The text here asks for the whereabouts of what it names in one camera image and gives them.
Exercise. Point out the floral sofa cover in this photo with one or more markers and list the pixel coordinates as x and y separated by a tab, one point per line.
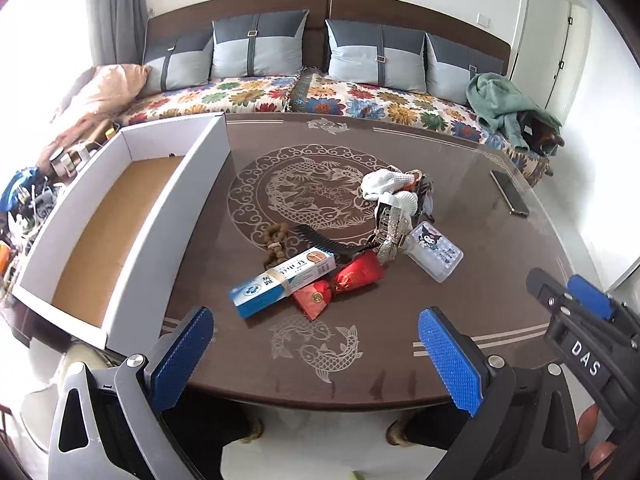
400	102
200	97

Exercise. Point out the rhinestone bow hair clip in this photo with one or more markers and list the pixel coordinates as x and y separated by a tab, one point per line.
390	240

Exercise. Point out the red satin pouch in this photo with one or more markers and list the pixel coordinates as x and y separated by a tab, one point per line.
357	275

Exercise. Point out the pink pillow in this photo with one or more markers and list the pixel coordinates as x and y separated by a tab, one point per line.
100	95

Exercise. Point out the smartphone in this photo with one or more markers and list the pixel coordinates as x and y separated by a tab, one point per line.
510	192

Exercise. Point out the person's leg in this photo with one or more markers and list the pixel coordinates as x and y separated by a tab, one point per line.
210	420
435	427

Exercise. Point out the person's right leg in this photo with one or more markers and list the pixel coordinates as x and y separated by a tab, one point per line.
435	427

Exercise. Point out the grey two-tone pillow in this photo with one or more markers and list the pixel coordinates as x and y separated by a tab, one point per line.
180	67
260	50
450	70
370	55

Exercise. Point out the black comb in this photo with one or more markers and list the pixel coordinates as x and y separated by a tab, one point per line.
320	240

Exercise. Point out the green cloth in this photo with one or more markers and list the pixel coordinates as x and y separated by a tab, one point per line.
495	100

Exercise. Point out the grey curtain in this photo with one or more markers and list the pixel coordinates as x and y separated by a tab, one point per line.
117	10

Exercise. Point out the orange round object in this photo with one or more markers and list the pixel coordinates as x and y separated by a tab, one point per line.
592	425

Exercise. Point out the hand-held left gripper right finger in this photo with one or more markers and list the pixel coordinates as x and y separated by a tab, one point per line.
450	360

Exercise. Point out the dark eyeglasses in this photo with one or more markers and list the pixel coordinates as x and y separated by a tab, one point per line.
426	205

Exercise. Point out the person's left leg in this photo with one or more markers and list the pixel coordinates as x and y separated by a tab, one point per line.
210	420

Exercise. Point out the red charm packet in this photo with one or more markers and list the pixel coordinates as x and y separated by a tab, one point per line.
312	301

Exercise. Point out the white cardboard box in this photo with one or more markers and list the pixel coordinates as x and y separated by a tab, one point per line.
90	240

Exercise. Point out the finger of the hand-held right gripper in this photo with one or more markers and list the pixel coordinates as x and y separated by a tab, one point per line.
592	297
550	292

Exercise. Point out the dark wooden sofa armrest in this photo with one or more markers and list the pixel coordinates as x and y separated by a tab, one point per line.
542	135

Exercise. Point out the white door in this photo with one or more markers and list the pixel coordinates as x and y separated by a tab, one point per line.
555	50

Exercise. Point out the white sock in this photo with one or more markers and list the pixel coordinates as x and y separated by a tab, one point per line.
405	203
382	182

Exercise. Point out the white plastic stool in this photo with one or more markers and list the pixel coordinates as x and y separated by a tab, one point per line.
50	400

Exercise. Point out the clear cartoon print plastic case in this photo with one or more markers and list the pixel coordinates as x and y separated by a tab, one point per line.
432	252

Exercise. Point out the brown wooden sofa backrest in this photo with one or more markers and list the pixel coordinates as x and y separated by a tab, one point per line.
225	7
425	10

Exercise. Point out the blue white toothpaste box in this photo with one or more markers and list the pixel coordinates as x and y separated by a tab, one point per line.
280	282

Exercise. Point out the white wall socket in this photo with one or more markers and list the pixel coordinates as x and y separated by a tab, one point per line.
484	19

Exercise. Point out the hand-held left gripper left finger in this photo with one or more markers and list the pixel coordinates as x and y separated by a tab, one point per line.
182	355

